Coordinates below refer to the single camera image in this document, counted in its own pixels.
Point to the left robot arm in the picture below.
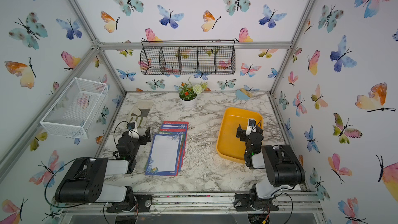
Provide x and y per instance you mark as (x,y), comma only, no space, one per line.
(84,182)

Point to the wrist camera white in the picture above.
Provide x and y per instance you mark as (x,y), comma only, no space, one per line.
(251,127)
(132,127)

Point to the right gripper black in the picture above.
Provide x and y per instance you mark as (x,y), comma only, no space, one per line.
(243,132)

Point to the blue stationery paper stack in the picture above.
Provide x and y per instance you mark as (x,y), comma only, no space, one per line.
(164,155)

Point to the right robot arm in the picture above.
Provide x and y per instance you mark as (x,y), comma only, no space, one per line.
(282,167)

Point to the yellow storage tray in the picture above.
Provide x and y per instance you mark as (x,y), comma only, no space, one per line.
(229,146)

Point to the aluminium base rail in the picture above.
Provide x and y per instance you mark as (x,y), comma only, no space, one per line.
(221,203)

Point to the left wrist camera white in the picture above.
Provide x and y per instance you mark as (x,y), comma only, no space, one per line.
(132,127)

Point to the white mesh wall basket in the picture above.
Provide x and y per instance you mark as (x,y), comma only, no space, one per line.
(74,110)

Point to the black wire wall basket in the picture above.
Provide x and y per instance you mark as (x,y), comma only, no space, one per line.
(188,57)

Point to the beige work glove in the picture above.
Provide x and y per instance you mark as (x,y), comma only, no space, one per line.
(139,113)

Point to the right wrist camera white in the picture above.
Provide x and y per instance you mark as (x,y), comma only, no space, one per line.
(251,127)

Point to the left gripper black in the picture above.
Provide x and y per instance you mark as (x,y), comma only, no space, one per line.
(143,141)

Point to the blue dustpan brush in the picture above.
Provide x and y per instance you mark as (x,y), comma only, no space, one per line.
(242,95)

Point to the potted flower plant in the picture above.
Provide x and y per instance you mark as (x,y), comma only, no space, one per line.
(188,93)

